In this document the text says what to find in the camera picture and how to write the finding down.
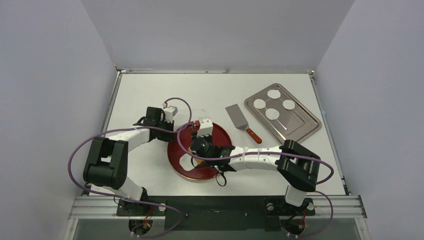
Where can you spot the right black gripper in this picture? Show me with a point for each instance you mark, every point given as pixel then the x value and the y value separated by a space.
pixel 197 145

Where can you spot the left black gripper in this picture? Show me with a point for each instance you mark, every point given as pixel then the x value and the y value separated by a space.
pixel 169 137

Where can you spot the wooden dough roller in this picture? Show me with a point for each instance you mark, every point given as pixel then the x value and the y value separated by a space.
pixel 196 160

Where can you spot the round red lacquer tray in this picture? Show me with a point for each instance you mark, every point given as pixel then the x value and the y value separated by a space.
pixel 219 138

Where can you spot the white dough piece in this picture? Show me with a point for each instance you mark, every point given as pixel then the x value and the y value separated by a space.
pixel 187 163

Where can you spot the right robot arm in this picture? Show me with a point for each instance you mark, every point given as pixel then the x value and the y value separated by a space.
pixel 292 160

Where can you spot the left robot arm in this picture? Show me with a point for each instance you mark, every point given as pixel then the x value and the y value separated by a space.
pixel 107 161

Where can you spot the white dumpling wrapper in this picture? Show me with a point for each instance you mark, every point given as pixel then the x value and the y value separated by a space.
pixel 259 104
pixel 272 114
pixel 289 104
pixel 274 94

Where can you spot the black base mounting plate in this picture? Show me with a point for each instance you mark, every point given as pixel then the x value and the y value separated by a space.
pixel 217 213

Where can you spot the rectangular steel tray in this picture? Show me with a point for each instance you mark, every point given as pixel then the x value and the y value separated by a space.
pixel 297 124

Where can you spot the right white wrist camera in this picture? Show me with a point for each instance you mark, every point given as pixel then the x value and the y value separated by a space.
pixel 205 127

